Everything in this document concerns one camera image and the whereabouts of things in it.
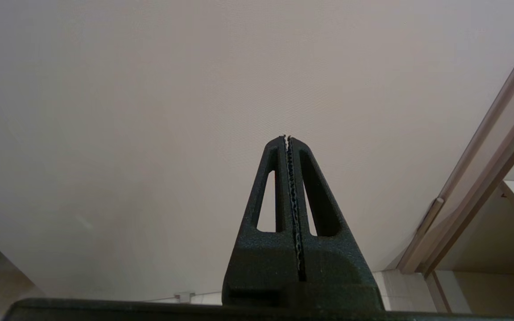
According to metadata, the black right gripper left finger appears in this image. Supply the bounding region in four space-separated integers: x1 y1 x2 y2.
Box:
222 136 301 307

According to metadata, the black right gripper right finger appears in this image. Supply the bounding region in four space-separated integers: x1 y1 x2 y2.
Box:
289 137 383 309

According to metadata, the cream white door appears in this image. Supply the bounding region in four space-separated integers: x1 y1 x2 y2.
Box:
0 0 514 303

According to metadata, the beige open shelf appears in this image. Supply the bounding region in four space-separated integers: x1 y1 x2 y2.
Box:
424 181 514 315

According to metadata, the brown door frame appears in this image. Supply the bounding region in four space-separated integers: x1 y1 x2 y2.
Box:
398 20 514 277

